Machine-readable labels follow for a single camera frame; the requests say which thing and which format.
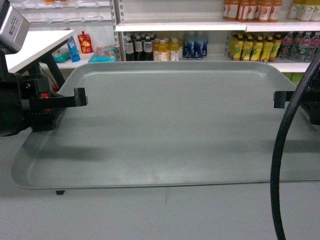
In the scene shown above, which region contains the orange juice bottle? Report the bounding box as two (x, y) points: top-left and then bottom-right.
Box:
(153, 38), (160, 62)
(158, 39), (168, 62)

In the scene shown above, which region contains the dark drink bottle middle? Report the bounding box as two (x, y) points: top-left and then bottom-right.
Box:
(134, 35), (143, 61)

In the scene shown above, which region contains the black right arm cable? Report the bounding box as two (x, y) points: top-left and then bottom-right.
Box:
(269, 52), (320, 240)

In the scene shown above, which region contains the blue drink bottle right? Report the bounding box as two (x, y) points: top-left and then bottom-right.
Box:
(194, 31), (208, 60)

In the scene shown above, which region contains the yellow juice bottle right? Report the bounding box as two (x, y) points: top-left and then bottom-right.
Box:
(170, 38), (180, 62)

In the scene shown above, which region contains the orange juice bottle front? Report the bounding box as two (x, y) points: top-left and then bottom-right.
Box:
(158, 39), (168, 62)

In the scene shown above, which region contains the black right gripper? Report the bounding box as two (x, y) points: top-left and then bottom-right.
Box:
(273, 74), (320, 125)

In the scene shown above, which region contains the grey silver tray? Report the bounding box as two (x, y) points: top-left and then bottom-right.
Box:
(10, 61), (320, 190)

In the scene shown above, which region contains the white slotted shelf upright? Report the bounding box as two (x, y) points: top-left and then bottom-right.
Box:
(109, 0), (126, 62)

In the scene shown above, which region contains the dark drink bottle blue label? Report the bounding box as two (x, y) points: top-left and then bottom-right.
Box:
(143, 36), (153, 61)

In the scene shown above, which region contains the blue snack packet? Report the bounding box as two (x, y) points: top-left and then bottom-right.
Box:
(67, 36), (81, 63)

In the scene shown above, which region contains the blue drink bottle left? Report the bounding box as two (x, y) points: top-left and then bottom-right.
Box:
(183, 31), (196, 60)

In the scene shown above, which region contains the teal snack bag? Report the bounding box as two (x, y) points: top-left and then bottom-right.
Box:
(88, 45), (117, 63)

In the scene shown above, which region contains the white checkout counter table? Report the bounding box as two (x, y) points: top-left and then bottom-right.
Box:
(5, 30), (74, 87)

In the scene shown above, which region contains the orange juice bottle left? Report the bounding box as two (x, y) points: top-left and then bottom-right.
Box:
(153, 38), (160, 62)

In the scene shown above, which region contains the dark drink bottle front left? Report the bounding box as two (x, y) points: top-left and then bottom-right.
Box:
(124, 36), (135, 61)

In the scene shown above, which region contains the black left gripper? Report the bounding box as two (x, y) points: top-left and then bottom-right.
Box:
(20, 74), (89, 132)

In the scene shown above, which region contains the white right shelf unit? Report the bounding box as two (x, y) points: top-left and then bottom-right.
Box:
(226, 0), (320, 86)

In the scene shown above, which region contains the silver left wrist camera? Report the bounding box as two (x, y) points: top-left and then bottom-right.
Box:
(0, 0), (30, 55)

